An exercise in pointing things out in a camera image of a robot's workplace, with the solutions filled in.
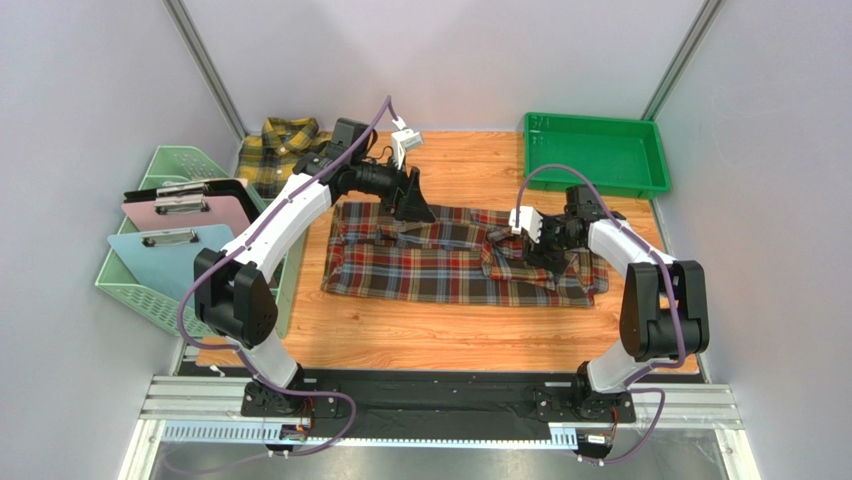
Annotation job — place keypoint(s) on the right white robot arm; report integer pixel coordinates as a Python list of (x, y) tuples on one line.
[(664, 311)]

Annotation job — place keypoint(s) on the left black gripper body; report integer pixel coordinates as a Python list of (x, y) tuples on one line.
[(382, 181)]

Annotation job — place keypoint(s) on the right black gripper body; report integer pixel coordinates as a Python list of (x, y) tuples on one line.
[(542, 242)]

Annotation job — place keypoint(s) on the corner aluminium post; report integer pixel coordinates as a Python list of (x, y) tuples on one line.
[(690, 43), (192, 39)]

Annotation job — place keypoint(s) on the blue clipboard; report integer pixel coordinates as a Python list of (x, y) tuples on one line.
[(163, 260)]

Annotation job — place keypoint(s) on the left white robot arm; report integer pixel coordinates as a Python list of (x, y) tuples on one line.
[(231, 291)]

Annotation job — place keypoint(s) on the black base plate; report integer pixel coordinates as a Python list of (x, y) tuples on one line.
[(461, 405)]

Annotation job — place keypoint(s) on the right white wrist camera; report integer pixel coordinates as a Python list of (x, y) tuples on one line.
[(527, 220)]

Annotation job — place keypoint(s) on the yellow plaid folded shirt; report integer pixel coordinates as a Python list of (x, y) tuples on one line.
[(267, 160)]

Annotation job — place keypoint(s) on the right corner aluminium post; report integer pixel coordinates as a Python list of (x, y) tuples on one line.
[(690, 43)]

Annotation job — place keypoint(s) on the left corner aluminium post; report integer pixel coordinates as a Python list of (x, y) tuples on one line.
[(192, 39)]

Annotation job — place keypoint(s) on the aluminium rail frame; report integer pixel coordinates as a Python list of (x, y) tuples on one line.
[(224, 406)]

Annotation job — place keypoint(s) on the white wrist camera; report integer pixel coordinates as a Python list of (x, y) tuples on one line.
[(403, 140), (527, 220)]

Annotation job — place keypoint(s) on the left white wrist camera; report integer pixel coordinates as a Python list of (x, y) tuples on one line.
[(403, 140)]

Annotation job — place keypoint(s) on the red brown plaid shirt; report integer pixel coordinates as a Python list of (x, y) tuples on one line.
[(467, 256)]

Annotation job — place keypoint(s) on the pink clipboard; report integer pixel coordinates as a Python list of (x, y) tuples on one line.
[(187, 211)]

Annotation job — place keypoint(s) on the green plastic tray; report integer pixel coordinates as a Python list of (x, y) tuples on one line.
[(621, 157)]

